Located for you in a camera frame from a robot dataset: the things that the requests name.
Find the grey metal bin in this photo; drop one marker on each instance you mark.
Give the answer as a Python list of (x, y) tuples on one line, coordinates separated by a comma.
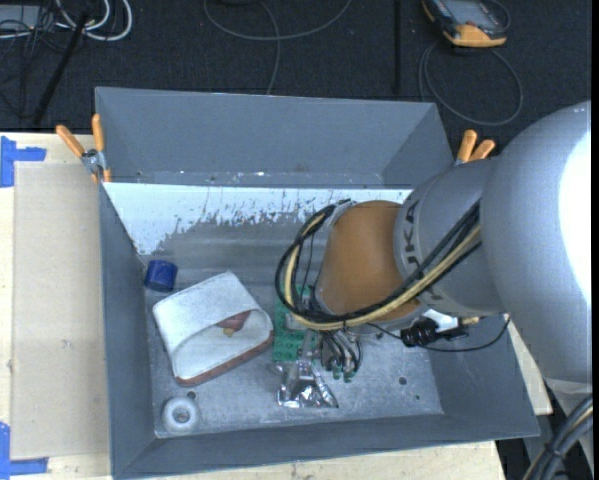
[(259, 138)]

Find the white slipper with brown sole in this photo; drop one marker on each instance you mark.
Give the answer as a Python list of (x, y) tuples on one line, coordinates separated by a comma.
[(204, 313)]

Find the blue cup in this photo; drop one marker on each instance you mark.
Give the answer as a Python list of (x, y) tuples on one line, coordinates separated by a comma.
[(161, 275)]

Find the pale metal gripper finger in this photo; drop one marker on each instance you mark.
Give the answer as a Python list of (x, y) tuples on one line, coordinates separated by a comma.
[(321, 394), (299, 380)]

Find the green studded flat plate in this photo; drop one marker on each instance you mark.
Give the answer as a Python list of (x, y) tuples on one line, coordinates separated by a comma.
[(286, 340)]

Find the black cylinder on white bracket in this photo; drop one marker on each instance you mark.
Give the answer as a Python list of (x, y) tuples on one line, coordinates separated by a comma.
[(420, 334)]

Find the pale brown cardboard board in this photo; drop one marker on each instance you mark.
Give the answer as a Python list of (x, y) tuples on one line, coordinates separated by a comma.
[(54, 313)]

